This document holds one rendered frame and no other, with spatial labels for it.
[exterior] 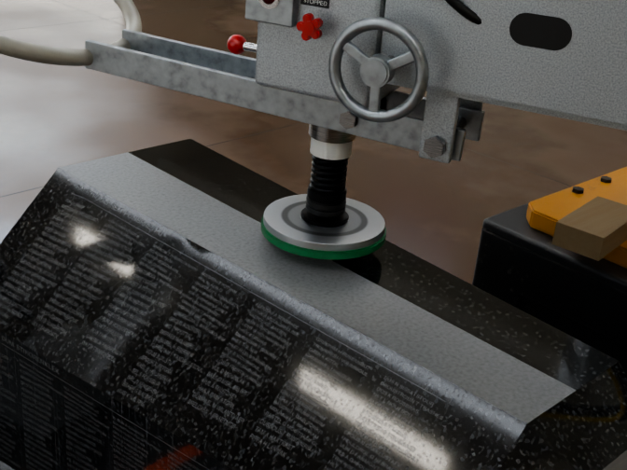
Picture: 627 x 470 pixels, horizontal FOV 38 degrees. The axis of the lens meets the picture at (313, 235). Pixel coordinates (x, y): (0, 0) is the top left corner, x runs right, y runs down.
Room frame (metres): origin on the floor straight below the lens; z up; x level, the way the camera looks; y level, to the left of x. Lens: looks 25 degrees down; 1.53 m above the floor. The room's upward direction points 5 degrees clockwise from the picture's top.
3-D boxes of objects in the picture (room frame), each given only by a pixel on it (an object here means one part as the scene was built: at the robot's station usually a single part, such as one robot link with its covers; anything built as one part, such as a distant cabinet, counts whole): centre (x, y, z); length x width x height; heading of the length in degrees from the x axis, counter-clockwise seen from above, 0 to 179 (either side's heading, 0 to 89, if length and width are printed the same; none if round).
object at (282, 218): (1.46, -0.02, 0.87); 0.21 x 0.21 x 0.01
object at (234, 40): (1.44, 0.13, 1.17); 0.08 x 0.03 x 0.03; 68
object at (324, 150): (1.46, -0.02, 1.02); 0.07 x 0.07 x 0.04
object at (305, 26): (1.34, 0.03, 1.24); 0.04 x 0.04 x 0.04; 68
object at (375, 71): (1.30, -0.08, 1.20); 0.15 x 0.10 x 0.15; 68
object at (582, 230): (1.70, -0.57, 0.81); 0.20 x 0.10 x 0.05; 143
